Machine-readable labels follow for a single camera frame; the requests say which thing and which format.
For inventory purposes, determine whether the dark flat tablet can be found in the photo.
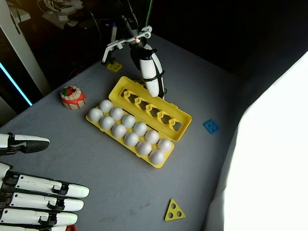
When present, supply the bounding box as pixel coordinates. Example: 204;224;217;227
78;18;101;30

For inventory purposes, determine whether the yellow triangle three-hole block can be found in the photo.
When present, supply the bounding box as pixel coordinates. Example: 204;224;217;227
164;198;186;222

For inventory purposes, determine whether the white gadget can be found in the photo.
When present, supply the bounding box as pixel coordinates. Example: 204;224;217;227
38;0;76;14

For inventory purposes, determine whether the green cable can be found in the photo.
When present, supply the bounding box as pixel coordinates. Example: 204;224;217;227
145;0;154;27

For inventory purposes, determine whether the blue square four-hole block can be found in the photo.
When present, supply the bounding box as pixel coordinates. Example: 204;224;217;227
203;119;220;135

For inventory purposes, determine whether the cyan light strip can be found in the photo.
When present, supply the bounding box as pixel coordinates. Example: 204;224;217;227
0;62;33;106

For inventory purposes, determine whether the white backdrop sheet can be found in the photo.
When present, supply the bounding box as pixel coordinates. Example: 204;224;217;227
204;51;308;231

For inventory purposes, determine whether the yellow egg carton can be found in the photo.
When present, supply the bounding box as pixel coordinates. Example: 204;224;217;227
85;76;193;169

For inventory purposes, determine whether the white upright post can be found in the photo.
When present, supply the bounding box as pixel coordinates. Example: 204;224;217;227
0;0;52;97

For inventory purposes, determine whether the grey table cloth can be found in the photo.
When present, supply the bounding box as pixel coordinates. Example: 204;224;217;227
0;33;308;231

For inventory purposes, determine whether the toy strawberry cake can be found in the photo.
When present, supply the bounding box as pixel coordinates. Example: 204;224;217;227
60;85;87;110

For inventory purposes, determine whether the yellow square four-hole block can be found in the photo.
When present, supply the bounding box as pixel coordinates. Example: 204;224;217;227
106;62;123;73

